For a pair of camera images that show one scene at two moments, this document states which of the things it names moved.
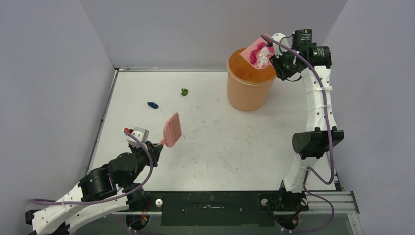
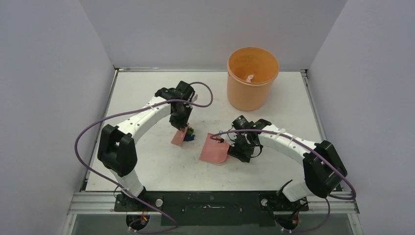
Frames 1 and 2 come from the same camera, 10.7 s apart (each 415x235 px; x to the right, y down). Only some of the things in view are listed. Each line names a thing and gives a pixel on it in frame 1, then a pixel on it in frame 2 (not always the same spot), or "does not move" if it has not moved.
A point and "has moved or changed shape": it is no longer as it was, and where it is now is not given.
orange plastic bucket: x=249 y=87 does not move
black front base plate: x=218 y=208 does not move
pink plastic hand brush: x=172 y=130 to x=179 y=136
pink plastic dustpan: x=259 y=54 to x=213 y=151
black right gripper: x=280 y=63 to x=235 y=148
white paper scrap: x=263 y=57 to x=249 y=78
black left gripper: x=154 y=151 to x=181 y=125
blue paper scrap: x=153 y=105 has moved or changed shape
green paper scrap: x=184 y=91 has moved or changed shape
